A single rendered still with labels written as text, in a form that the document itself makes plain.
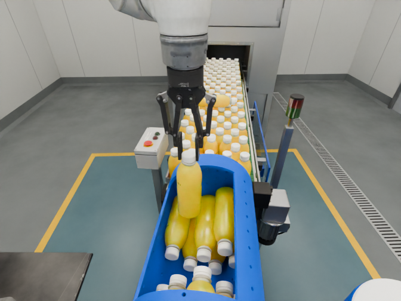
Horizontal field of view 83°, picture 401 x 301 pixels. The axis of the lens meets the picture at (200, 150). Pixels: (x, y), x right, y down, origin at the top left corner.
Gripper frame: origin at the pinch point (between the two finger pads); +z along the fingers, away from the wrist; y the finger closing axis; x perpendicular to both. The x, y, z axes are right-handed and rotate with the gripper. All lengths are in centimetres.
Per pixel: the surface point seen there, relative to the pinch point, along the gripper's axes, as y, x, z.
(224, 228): 10.4, -9.4, 19.3
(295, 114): 42, 52, 15
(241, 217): 14.3, -10.4, 12.8
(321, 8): 177, 458, 0
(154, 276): -7.2, -19.4, 28.7
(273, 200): 34, 27, 47
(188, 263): 1.0, -13.7, 30.9
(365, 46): 274, 452, 61
